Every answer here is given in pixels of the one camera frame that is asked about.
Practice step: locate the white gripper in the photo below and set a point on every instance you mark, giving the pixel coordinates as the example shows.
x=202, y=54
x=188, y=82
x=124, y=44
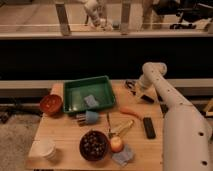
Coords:
x=140, y=91

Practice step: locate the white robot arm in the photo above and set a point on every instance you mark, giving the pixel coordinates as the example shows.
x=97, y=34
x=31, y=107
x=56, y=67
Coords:
x=186, y=133

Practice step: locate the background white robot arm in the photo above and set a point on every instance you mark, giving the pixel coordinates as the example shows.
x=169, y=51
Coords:
x=96, y=11

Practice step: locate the blue cylindrical brush holder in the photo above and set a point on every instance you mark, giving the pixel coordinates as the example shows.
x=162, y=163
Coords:
x=88, y=118

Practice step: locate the orange carrot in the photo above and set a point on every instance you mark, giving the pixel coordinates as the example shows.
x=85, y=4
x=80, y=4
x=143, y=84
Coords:
x=129, y=112

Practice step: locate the black remote control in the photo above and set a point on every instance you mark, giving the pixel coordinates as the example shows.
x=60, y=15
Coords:
x=149, y=129

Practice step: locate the blue sponge in tray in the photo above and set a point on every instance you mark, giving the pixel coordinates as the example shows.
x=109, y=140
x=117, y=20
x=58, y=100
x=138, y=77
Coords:
x=91, y=101

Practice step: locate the green plastic tray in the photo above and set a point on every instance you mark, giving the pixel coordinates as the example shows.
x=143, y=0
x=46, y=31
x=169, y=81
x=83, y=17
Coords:
x=75, y=91

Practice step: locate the orange apple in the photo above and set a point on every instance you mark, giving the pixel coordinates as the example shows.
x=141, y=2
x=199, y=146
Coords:
x=116, y=144

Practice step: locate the blue folded cloth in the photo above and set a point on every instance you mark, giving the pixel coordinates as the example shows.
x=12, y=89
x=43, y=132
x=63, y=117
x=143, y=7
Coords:
x=123, y=157

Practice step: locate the dark bowl of beads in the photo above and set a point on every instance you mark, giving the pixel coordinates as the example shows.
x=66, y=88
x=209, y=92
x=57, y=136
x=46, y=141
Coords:
x=94, y=145

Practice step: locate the red bowl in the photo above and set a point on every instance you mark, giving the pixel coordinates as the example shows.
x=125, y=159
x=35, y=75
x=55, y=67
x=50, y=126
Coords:
x=51, y=104

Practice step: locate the white stacked bowls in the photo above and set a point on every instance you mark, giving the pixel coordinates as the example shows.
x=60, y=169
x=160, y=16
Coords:
x=44, y=148

